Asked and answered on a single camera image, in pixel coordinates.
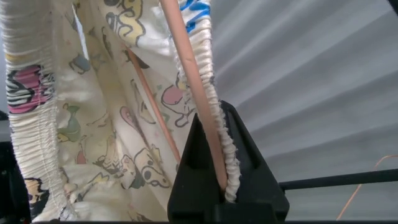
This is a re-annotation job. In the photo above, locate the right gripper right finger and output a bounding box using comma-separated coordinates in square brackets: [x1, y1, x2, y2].
[218, 100, 290, 223]

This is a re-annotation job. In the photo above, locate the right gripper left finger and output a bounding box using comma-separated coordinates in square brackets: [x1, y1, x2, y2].
[167, 113, 225, 223]

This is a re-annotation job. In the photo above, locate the cream printed garment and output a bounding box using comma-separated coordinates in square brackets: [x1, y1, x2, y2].
[0, 0, 243, 223]

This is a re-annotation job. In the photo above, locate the pink clothes hanger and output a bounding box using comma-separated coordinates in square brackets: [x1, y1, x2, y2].
[335, 154, 398, 222]
[125, 0, 230, 191]

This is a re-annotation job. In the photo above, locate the black clothes rack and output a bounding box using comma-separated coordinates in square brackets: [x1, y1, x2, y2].
[278, 0, 398, 192]

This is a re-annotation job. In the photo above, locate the white curtain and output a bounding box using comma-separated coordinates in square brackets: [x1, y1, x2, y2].
[208, 0, 398, 221]

